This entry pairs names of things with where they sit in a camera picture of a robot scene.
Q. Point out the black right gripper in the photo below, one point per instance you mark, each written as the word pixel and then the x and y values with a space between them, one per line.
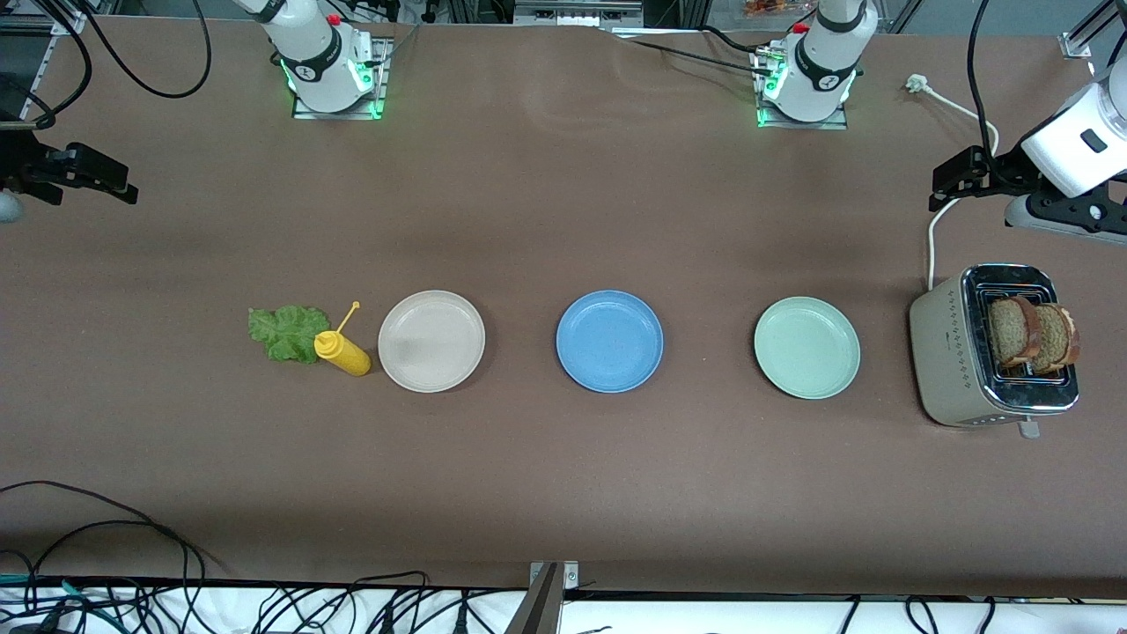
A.
pixel 19 163

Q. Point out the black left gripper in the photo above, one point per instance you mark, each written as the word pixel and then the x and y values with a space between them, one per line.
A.
pixel 1000 171

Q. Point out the brown toast bread slice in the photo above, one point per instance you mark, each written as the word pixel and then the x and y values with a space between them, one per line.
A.
pixel 1057 339
pixel 1011 333

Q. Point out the green lettuce leaf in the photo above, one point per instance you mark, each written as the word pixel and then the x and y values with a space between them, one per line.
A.
pixel 282 333

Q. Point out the yellow mustard squeeze bottle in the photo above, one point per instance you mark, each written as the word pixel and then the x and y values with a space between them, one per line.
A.
pixel 345 354

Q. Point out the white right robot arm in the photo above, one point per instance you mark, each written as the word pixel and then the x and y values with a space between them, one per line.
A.
pixel 313 53

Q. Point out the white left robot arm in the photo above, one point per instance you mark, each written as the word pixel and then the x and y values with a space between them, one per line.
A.
pixel 819 70

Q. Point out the mint green round plate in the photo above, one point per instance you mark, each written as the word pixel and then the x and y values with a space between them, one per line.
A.
pixel 806 348

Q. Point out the beige round plate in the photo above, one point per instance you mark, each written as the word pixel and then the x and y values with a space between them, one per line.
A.
pixel 431 342

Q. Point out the blue round plate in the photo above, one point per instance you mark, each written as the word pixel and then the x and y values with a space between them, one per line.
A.
pixel 609 342

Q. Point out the beige and chrome toaster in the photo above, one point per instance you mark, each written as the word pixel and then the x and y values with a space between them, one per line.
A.
pixel 942 352

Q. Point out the orange snack packet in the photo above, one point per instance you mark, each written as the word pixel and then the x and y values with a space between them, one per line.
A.
pixel 775 7

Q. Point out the aluminium frame corner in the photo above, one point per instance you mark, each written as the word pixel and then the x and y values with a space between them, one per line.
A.
pixel 62 25

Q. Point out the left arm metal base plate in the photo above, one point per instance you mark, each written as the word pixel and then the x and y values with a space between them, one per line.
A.
pixel 801 125

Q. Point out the aluminium corner rail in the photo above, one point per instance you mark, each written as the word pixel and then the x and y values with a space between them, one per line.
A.
pixel 1076 44

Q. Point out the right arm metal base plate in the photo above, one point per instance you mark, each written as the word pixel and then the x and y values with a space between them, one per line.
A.
pixel 339 115

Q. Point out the aluminium frame bar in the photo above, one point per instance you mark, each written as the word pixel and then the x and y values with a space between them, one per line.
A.
pixel 577 13

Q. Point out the metal table edge bracket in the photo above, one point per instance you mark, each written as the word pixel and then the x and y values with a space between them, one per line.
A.
pixel 541 608

